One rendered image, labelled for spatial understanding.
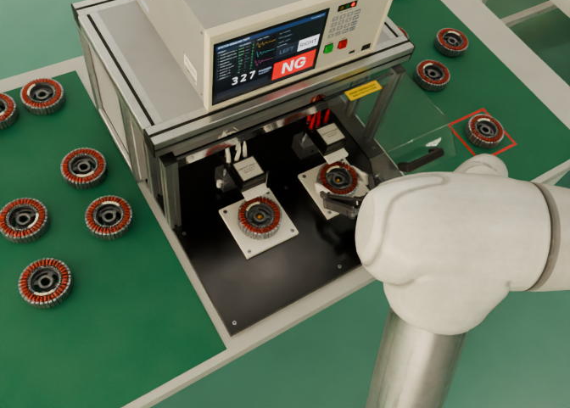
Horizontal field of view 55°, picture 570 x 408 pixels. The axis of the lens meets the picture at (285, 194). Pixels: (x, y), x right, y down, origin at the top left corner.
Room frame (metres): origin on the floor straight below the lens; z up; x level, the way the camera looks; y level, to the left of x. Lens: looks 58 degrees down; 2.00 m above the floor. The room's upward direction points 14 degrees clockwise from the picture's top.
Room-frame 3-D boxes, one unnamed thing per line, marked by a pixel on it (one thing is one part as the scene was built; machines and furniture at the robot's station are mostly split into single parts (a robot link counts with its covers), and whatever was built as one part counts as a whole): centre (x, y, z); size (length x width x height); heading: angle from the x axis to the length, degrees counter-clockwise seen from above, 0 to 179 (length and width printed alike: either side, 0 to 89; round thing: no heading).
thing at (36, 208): (0.52, 0.60, 0.77); 0.11 x 0.11 x 0.04
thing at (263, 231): (0.67, 0.05, 0.80); 0.11 x 0.11 x 0.04
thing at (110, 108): (0.82, 0.47, 0.91); 0.28 x 0.03 x 0.32; 44
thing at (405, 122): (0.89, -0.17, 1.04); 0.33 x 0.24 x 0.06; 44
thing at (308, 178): (0.84, -0.13, 0.78); 0.15 x 0.15 x 0.01; 44
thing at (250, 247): (0.67, 0.05, 0.78); 0.15 x 0.15 x 0.01; 44
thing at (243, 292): (0.76, -0.03, 0.76); 0.64 x 0.47 x 0.02; 134
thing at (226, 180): (0.77, 0.15, 0.80); 0.07 x 0.05 x 0.06; 134
